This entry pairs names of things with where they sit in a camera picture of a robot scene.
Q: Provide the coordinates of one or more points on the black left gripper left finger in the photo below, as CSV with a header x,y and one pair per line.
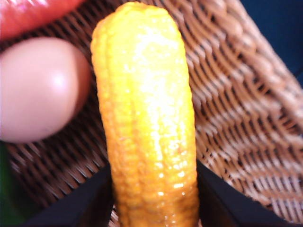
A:
x,y
82,208

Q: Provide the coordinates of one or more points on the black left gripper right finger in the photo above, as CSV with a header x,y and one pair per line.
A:
x,y
225,208

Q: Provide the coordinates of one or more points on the yellow-orange corn cob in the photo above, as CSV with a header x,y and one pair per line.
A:
x,y
146,106

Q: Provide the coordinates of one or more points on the brown woven wicker basket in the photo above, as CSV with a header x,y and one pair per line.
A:
x,y
236,118

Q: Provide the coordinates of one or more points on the green chili pepper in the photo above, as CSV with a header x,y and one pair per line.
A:
x,y
2,170

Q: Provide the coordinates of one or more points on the beige egg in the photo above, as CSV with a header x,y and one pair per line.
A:
x,y
38,92

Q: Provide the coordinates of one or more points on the orange carrot with green leaves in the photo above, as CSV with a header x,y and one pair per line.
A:
x,y
23,16

